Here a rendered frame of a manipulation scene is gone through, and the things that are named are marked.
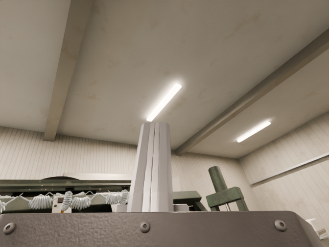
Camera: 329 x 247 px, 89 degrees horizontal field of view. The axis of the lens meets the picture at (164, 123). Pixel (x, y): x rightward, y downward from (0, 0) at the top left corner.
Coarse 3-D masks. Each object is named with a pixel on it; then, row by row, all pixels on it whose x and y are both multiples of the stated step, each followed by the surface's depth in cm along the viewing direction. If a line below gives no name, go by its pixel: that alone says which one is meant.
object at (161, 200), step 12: (156, 132) 10; (168, 132) 10; (156, 144) 9; (168, 144) 9; (156, 156) 8; (168, 156) 8; (156, 168) 8; (168, 168) 8; (156, 180) 7; (168, 180) 7; (156, 192) 7; (168, 192) 7; (156, 204) 6; (168, 204) 6; (180, 204) 7
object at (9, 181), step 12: (0, 180) 129; (12, 180) 133; (24, 180) 137; (36, 180) 141; (48, 180) 146; (60, 180) 150; (72, 180) 156; (84, 180) 161; (96, 180) 167; (108, 180) 173; (120, 180) 181; (0, 192) 125; (12, 192) 129; (24, 192) 134; (36, 192) 138; (60, 192) 149; (96, 192) 168; (108, 192) 175
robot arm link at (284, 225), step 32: (0, 224) 5; (32, 224) 5; (64, 224) 5; (96, 224) 5; (128, 224) 5; (160, 224) 5; (192, 224) 5; (224, 224) 5; (256, 224) 5; (288, 224) 5
